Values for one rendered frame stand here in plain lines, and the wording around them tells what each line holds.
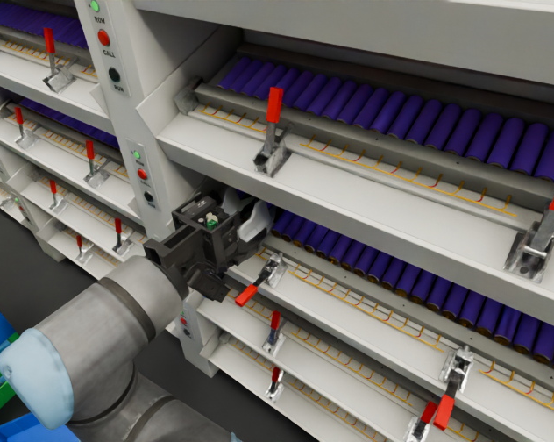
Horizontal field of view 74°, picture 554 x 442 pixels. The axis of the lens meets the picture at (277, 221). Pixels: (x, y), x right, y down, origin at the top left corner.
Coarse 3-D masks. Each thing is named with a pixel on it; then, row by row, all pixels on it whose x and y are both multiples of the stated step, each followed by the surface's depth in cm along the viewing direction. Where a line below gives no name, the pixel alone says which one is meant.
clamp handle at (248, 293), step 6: (270, 270) 53; (264, 276) 53; (258, 282) 52; (246, 288) 51; (252, 288) 51; (258, 288) 51; (246, 294) 50; (252, 294) 50; (240, 300) 49; (246, 300) 50; (240, 306) 49
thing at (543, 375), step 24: (264, 240) 56; (312, 264) 52; (360, 288) 49; (408, 312) 46; (432, 312) 45; (456, 336) 44; (480, 336) 43; (504, 360) 41; (528, 360) 41; (552, 384) 39; (552, 408) 39
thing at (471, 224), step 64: (192, 64) 50; (256, 64) 51; (320, 64) 47; (384, 64) 44; (192, 128) 49; (256, 128) 47; (320, 128) 41; (384, 128) 40; (448, 128) 38; (512, 128) 36; (256, 192) 45; (320, 192) 39; (384, 192) 38; (448, 192) 35; (512, 192) 33; (448, 256) 33; (512, 256) 31
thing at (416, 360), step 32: (224, 192) 66; (256, 256) 58; (288, 288) 54; (320, 320) 50; (352, 320) 49; (384, 352) 46; (416, 352) 46; (448, 352) 45; (480, 384) 42; (512, 384) 42; (480, 416) 43; (512, 416) 40; (544, 416) 40
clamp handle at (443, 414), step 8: (456, 368) 41; (456, 376) 41; (448, 384) 41; (456, 384) 41; (448, 392) 40; (456, 392) 40; (448, 400) 39; (440, 408) 39; (448, 408) 39; (440, 416) 38; (448, 416) 38; (440, 424) 37
